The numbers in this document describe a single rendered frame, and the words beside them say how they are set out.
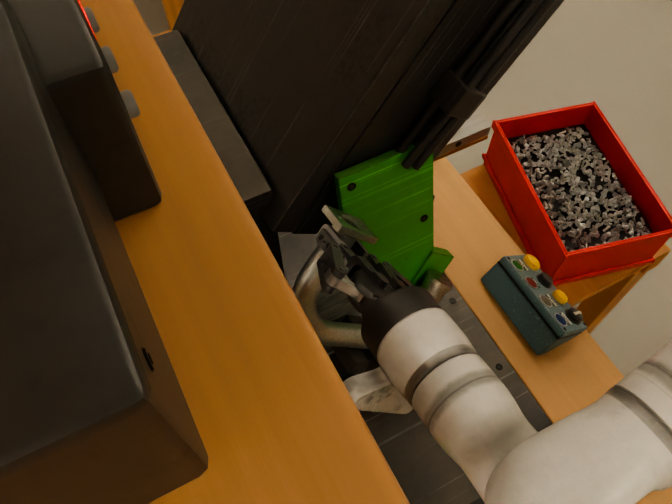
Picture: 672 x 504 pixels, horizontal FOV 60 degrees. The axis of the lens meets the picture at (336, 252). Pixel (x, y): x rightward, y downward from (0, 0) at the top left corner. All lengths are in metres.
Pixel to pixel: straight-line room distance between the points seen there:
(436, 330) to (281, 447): 0.30
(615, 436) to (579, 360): 0.54
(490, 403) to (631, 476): 0.10
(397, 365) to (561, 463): 0.15
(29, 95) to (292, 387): 0.12
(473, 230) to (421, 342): 0.57
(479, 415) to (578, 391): 0.51
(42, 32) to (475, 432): 0.37
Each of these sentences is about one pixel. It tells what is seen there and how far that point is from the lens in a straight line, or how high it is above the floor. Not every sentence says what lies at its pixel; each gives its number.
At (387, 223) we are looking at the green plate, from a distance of 0.67.
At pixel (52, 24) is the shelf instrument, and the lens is 0.23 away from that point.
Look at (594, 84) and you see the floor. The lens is 2.79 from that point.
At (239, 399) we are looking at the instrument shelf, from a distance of 0.21.
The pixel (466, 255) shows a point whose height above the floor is 0.90.
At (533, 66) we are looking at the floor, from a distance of 2.79.
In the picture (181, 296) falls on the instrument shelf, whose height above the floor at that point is 1.54.
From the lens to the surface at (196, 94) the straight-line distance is 0.75.
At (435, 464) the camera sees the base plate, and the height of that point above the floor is 0.90.
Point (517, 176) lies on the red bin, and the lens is 1.12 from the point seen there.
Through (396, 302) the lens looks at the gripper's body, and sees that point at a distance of 0.51.
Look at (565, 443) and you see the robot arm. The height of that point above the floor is 1.35.
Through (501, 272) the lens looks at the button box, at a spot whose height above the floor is 0.94.
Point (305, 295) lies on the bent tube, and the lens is 0.63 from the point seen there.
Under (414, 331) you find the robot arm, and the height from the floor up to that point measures 1.30.
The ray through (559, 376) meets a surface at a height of 0.90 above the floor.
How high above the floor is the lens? 1.74
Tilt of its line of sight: 59 degrees down
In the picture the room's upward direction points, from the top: straight up
